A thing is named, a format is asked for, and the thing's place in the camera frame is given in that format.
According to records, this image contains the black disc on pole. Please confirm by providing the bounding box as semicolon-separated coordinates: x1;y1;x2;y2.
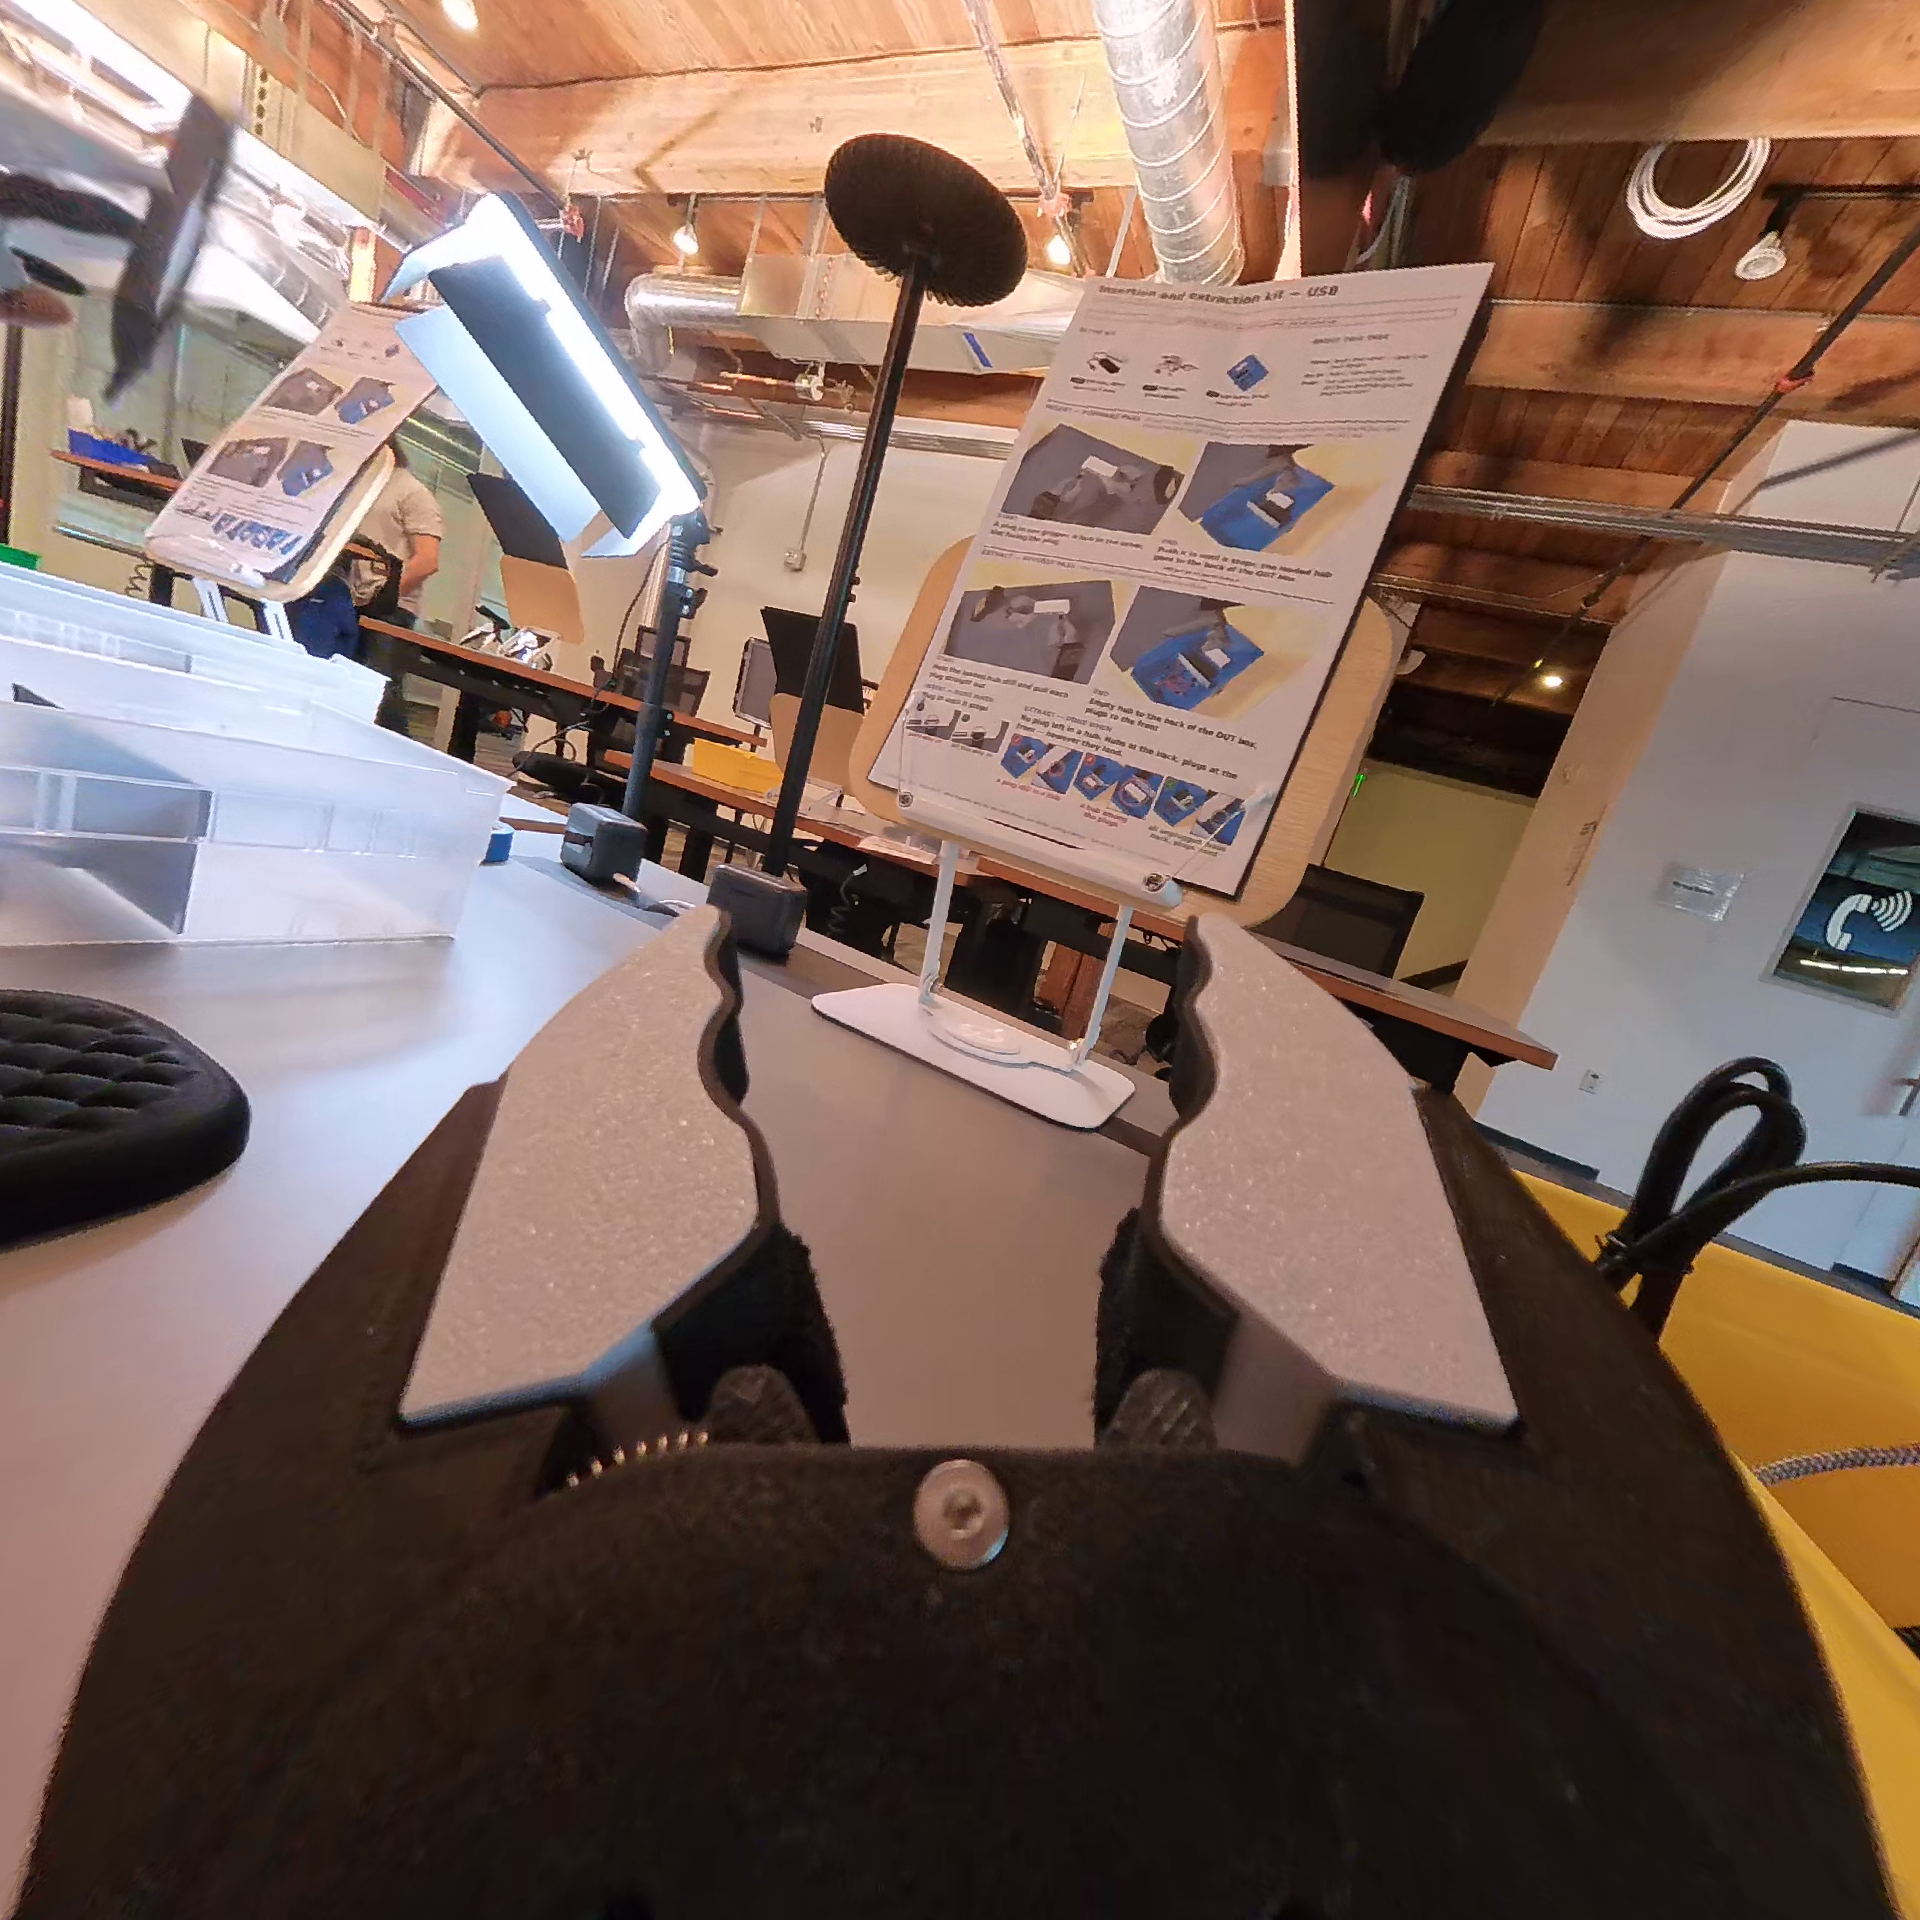
760;131;1034;879

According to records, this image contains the rectangular metal duct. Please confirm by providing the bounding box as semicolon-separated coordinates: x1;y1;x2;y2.
622;253;1087;376

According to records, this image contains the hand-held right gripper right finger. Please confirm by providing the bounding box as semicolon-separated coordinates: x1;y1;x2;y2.
1145;913;1521;1470

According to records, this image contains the yellow bin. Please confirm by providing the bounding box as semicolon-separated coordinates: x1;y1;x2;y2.
1515;1170;1920;1652

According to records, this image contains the instruction sheet on wooden board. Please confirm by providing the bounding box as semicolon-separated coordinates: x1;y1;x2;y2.
146;296;437;591
849;260;1498;935

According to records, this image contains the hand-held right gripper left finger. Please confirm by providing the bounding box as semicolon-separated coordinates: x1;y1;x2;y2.
394;899;786;1478

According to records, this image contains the framed phone sign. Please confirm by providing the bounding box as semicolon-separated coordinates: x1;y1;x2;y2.
1771;810;1920;1010

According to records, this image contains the bright light panel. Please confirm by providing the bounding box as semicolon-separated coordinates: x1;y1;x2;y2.
389;193;710;563

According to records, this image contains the clear plastic bin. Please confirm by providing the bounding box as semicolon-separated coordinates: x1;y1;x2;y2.
0;563;393;720
0;689;511;945

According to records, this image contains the grey braided cable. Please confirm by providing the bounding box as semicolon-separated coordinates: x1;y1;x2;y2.
1748;1437;1920;1488

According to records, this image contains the black quilted pad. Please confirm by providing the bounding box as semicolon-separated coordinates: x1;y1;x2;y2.
0;990;255;1246

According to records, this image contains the white cable coil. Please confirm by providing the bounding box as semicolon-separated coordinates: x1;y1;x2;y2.
1623;137;1777;243

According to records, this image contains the black hub cable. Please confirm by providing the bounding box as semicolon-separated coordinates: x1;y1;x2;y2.
1593;1059;1812;1341

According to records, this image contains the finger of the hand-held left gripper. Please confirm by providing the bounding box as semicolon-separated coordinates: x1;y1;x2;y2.
0;67;202;196

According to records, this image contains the wooden office desk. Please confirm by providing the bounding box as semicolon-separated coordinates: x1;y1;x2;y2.
600;743;1559;1099

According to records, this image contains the black light stand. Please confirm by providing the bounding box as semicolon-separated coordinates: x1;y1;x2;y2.
620;511;720;839

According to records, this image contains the black monitor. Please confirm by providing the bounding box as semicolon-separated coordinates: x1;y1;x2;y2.
1292;866;1424;992
759;609;865;714

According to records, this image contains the round silver ventilation duct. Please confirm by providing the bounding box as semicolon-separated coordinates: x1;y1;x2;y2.
1090;0;1251;289

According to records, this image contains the grey clamp base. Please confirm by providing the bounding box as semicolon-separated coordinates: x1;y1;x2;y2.
707;864;812;965
557;801;654;888

